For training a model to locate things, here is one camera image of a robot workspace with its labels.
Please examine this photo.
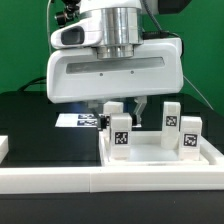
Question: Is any AprilTag base sheet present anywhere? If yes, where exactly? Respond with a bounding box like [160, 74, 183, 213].
[55, 113, 97, 127]

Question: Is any white U-shaped obstacle wall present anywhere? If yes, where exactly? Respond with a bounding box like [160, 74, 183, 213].
[0, 142, 224, 194]

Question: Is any grey cable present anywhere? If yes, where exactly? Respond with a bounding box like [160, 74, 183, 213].
[182, 75, 214, 111]

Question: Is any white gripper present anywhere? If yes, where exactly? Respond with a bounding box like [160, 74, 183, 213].
[45, 22, 185, 131]

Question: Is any white square tabletop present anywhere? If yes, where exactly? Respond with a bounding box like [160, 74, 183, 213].
[99, 131, 209, 166]

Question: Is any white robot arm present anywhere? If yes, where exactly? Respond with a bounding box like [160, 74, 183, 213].
[47, 0, 183, 124]

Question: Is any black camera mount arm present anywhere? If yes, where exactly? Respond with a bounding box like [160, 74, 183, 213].
[55, 0, 81, 27]

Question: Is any black cable bundle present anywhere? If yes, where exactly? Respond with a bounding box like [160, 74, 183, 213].
[18, 76, 48, 93]

